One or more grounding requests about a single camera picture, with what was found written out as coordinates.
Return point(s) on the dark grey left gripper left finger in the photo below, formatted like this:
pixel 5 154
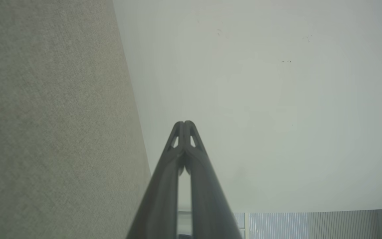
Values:
pixel 159 196

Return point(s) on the white vertical slat blinds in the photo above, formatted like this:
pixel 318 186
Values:
pixel 310 225

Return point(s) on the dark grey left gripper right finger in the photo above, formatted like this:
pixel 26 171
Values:
pixel 207 199

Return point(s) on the grey fabric sofa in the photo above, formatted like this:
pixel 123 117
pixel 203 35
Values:
pixel 45 132

